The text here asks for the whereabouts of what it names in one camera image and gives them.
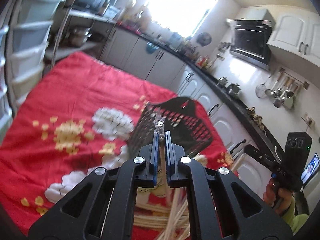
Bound green sleeve forearm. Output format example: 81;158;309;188
281;197;309;235

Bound kitchen window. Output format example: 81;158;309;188
146;0;216;37

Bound right hand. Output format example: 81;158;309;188
263;179;293;216

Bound smartphone screen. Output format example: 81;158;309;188
301;153;319;186

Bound black countertop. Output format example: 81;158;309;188
116;24;284;157

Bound pile of wrapped chopsticks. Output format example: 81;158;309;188
133;152;246;240

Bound ginger root pile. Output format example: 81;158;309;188
246;107;265;131

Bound white lower cabinets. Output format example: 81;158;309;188
100;26;273;198

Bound hanging utensil rack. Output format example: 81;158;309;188
262;68;310;110

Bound red floral quilt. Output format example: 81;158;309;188
1;53;233;239

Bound black perforated utensil basket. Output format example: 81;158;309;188
127;96;213;157

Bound steel kettle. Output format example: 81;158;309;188
226;83;241;98

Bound left plastic drawer tower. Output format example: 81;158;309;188
0;24;13;143

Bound plastic drawer tower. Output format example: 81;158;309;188
0;24;13;143
6;0;65;108

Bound black range hood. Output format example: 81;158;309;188
230;9;276;70

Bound teal hanging bin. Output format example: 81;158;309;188
146;42;159;54

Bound stainless steel pot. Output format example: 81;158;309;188
68;26;92;47

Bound metal shelf rack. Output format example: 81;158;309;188
44;9;116;64

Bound right plastic drawer tower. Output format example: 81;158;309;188
6;0;65;108

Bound wire mesh strainer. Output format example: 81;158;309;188
255;74;273;99

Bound white upper wall cabinet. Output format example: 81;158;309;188
267;13;319;66

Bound small wall fan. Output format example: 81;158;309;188
196;32;212;47

